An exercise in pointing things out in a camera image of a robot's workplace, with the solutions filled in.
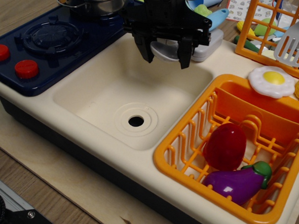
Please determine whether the purple toy eggplant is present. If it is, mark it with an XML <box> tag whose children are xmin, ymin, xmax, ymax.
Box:
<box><xmin>202</xmin><ymin>161</ymin><xmax>272</xmax><ymax>205</ymax></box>

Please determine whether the orange utensil holder rack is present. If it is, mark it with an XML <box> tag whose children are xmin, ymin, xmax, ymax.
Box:
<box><xmin>235</xmin><ymin>0</ymin><xmax>299</xmax><ymax>78</ymax></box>

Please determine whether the grey toy faucet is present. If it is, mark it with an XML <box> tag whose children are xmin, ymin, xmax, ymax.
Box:
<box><xmin>152</xmin><ymin>24</ymin><xmax>225</xmax><ymax>64</ymax></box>

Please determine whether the light green toy food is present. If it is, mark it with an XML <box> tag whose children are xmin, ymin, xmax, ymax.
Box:
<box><xmin>254</xmin><ymin>18</ymin><xmax>276</xmax><ymax>36</ymax></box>

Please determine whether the orange dish rack basket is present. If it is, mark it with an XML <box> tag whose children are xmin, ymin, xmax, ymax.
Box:
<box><xmin>153</xmin><ymin>74</ymin><xmax>299</xmax><ymax>224</ymax></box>

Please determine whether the cream toy kitchen sink unit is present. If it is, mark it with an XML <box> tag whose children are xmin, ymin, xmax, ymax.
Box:
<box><xmin>0</xmin><ymin>33</ymin><xmax>299</xmax><ymax>224</ymax></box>

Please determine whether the green toy cucumber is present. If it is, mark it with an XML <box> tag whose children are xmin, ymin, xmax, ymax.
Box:
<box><xmin>233</xmin><ymin>35</ymin><xmax>259</xmax><ymax>53</ymax></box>

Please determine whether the red toy pepper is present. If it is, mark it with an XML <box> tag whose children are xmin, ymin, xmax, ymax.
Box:
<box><xmin>203</xmin><ymin>123</ymin><xmax>247</xmax><ymax>171</ymax></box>

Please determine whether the blue plastic cup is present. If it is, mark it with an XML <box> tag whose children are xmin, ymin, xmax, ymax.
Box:
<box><xmin>185</xmin><ymin>0</ymin><xmax>222</xmax><ymax>10</ymax></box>

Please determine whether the printed sticker sheet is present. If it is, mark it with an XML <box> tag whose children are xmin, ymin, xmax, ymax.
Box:
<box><xmin>226</xmin><ymin>0</ymin><xmax>251</xmax><ymax>21</ymax></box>

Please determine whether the small yellow corn piece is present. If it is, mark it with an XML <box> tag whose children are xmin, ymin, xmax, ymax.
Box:
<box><xmin>236</xmin><ymin>21</ymin><xmax>255</xmax><ymax>35</ymax></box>

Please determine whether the navy blue toy stove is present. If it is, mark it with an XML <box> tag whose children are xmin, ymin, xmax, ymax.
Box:
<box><xmin>0</xmin><ymin>6</ymin><xmax>125</xmax><ymax>97</ymax></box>

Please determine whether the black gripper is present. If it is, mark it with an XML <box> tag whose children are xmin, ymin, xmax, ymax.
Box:
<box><xmin>121</xmin><ymin>0</ymin><xmax>212</xmax><ymax>69</ymax></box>

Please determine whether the black bracket with screw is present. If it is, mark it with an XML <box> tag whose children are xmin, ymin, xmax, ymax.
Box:
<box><xmin>5</xmin><ymin>209</ymin><xmax>53</xmax><ymax>224</ymax></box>

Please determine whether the green toy vegetable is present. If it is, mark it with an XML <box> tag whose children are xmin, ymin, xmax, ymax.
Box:
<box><xmin>194</xmin><ymin>4</ymin><xmax>212</xmax><ymax>17</ymax></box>

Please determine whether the toy fried egg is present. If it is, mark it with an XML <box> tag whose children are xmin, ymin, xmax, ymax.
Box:
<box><xmin>248</xmin><ymin>66</ymin><xmax>295</xmax><ymax>99</ymax></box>

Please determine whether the red stove knob right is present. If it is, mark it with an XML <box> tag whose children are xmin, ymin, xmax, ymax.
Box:
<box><xmin>15</xmin><ymin>60</ymin><xmax>40</xmax><ymax>79</ymax></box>

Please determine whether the grey spoon blue handle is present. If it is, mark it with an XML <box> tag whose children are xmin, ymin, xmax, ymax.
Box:
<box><xmin>150</xmin><ymin>9</ymin><xmax>229</xmax><ymax>62</ymax></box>

